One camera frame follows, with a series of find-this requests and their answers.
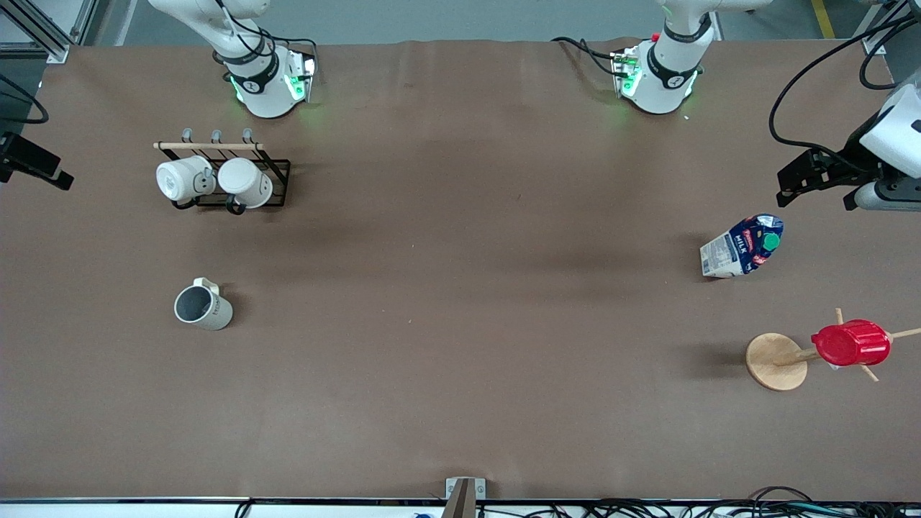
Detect blue white milk carton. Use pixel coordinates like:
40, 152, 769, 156
699, 213, 785, 279

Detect grey white cup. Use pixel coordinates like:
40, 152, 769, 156
173, 278, 234, 332

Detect red plastic cup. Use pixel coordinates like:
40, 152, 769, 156
811, 319, 892, 368

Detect white mug with grey print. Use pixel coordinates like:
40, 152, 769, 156
156, 155, 216, 204

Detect wooden mug tree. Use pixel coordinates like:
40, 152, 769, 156
745, 308, 921, 392

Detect plain white mug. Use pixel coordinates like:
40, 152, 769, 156
217, 158, 274, 215

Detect brown table cover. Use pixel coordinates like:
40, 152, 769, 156
0, 37, 921, 502

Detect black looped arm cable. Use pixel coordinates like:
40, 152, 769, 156
859, 29, 921, 91

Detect aluminium frame profile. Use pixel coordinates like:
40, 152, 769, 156
853, 0, 921, 57
0, 0, 98, 64

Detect black wire mug rack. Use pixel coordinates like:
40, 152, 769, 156
153, 128, 291, 214

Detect black base cable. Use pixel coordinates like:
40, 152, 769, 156
270, 35, 319, 64
551, 36, 621, 78

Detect black cable bundle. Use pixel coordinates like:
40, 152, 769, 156
475, 498, 921, 518

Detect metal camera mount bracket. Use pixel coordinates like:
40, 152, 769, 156
440, 476, 487, 518

